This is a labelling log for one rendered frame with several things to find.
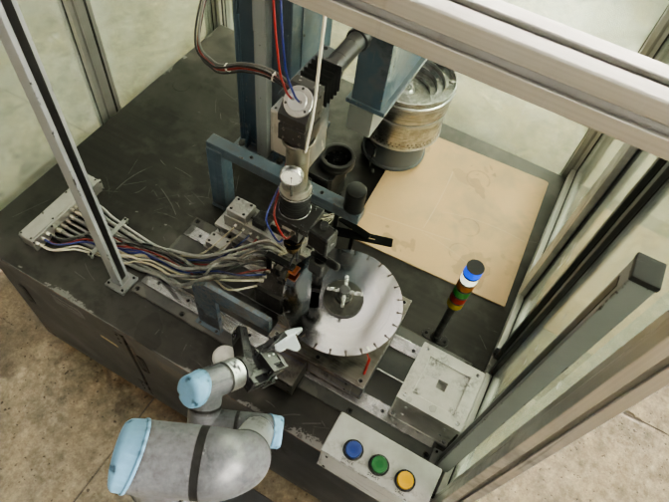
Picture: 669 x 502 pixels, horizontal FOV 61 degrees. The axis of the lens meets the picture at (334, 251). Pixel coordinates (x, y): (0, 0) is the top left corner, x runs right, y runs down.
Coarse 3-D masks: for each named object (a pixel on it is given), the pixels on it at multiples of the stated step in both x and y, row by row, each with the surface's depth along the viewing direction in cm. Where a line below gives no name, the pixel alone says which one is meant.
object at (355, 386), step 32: (288, 160) 117; (192, 224) 186; (288, 224) 131; (160, 288) 172; (192, 288) 152; (256, 288) 162; (192, 320) 168; (224, 320) 168; (256, 320) 146; (288, 352) 158; (320, 352) 155; (384, 352) 164; (416, 352) 168; (448, 352) 170; (288, 384) 153; (320, 384) 160; (352, 384) 152; (384, 384) 162; (352, 416) 156; (384, 416) 156; (416, 448) 153
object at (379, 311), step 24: (360, 264) 160; (288, 288) 154; (360, 288) 156; (384, 288) 157; (312, 312) 151; (360, 312) 152; (384, 312) 153; (312, 336) 147; (336, 336) 148; (360, 336) 148
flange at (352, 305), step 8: (352, 288) 155; (328, 296) 153; (336, 296) 151; (352, 296) 153; (360, 296) 154; (328, 304) 151; (336, 304) 151; (344, 304) 151; (352, 304) 152; (360, 304) 152; (336, 312) 150; (344, 312) 151; (352, 312) 151
